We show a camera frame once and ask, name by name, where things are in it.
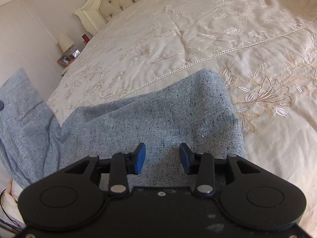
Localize left bedside lamp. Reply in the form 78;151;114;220
57;34;75;53

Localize wooden photo frame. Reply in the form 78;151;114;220
57;55;74;67

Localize cream embroidered bedspread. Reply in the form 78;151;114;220
0;0;317;238

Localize grey knit pants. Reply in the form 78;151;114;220
1;69;247;188

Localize red box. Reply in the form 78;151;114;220
82;34;90;45

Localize cream left nightstand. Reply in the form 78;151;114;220
61;66;70;76

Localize small silver clock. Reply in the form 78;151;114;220
71;48;81;58

